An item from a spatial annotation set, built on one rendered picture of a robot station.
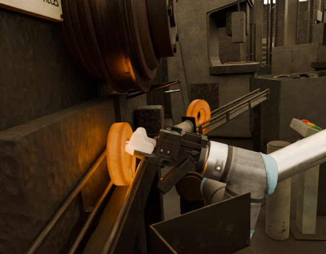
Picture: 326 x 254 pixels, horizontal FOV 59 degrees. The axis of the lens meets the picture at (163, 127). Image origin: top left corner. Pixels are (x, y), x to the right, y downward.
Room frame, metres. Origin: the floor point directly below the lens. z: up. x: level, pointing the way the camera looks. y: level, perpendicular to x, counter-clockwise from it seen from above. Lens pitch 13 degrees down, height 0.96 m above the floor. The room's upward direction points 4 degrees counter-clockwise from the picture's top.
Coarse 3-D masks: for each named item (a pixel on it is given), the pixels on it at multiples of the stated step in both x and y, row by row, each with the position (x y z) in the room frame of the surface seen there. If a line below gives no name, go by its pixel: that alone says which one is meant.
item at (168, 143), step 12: (168, 132) 0.64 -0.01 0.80; (180, 132) 0.67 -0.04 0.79; (156, 144) 0.63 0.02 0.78; (168, 144) 0.63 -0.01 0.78; (180, 144) 0.64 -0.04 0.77; (192, 144) 0.64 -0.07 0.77; (204, 144) 0.63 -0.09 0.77; (168, 156) 0.64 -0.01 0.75; (180, 156) 0.65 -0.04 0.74; (192, 156) 0.65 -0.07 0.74; (204, 156) 0.62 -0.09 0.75
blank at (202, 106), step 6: (192, 102) 1.29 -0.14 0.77; (198, 102) 1.29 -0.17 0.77; (204, 102) 1.32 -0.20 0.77; (192, 108) 1.26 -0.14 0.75; (198, 108) 1.29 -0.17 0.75; (204, 108) 1.32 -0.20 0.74; (186, 114) 1.27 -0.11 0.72; (192, 114) 1.25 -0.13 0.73; (204, 114) 1.33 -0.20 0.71; (204, 120) 1.32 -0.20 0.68; (198, 132) 1.28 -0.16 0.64
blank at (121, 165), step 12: (108, 132) 0.64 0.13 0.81; (120, 132) 0.64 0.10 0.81; (132, 132) 0.74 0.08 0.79; (108, 144) 0.62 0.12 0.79; (120, 144) 0.62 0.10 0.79; (108, 156) 0.61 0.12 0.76; (120, 156) 0.61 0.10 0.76; (132, 156) 0.71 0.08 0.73; (108, 168) 0.61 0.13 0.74; (120, 168) 0.60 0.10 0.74; (132, 168) 0.70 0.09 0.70; (120, 180) 0.62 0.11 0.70
